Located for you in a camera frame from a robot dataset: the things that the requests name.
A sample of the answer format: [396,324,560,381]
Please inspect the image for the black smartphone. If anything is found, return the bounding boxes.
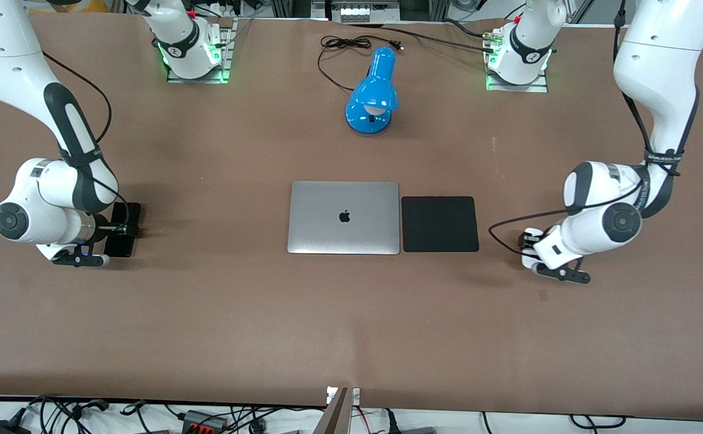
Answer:
[105,202,142,259]

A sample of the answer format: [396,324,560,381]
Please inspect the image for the black square mouse pad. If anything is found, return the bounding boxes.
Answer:
[401,196,480,253]

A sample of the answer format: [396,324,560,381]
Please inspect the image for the silver closed laptop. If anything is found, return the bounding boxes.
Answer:
[287,181,401,256]

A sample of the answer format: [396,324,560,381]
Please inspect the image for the grey connector block red buttons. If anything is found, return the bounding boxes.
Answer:
[181,409,230,434]

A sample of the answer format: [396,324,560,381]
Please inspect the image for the blue desk lamp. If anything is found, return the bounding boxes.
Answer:
[345,46,399,136]

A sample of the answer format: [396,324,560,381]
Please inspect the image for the yellow object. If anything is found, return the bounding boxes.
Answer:
[44,0,110,14]

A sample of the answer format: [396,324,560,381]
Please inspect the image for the white power strip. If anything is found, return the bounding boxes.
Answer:
[338,5,377,24]

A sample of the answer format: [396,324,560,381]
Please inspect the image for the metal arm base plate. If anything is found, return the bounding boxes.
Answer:
[166,18,239,84]
[486,27,549,93]

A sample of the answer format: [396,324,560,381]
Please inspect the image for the black floor cable loop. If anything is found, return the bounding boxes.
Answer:
[568,414,627,430]

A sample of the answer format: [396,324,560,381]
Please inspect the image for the black braided table cable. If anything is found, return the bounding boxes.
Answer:
[349,20,498,54]

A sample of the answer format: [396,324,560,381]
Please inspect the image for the black lamp power cord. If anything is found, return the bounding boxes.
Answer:
[317,35,404,93]

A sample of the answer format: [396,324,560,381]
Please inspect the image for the grey camera stand post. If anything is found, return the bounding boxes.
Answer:
[311,387,353,434]

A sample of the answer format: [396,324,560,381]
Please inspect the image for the aluminium frame profile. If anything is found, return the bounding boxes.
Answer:
[270,0,449,22]

